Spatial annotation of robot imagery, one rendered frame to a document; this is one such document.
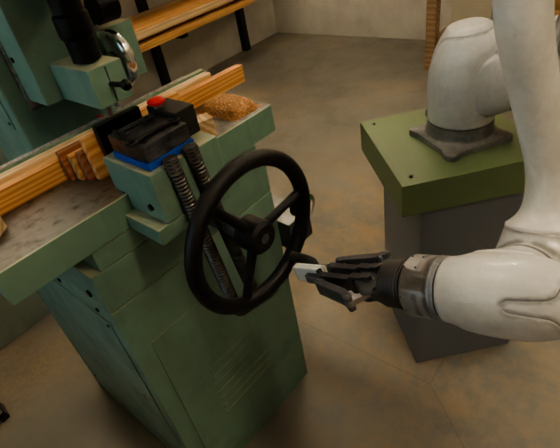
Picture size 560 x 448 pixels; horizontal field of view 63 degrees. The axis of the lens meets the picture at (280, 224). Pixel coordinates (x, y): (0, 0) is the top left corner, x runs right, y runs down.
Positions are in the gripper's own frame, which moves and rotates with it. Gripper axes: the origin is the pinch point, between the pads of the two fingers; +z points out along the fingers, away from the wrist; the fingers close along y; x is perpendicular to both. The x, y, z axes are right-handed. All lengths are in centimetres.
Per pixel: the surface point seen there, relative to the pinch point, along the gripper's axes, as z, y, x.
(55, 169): 30.6, 18.4, -33.7
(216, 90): 30.6, -21.3, -32.5
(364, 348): 38, -36, 62
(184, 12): 226, -171, -73
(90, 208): 19.2, 20.6, -26.5
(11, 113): 47, 15, -46
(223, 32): 285, -246, -54
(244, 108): 18.3, -16.8, -27.7
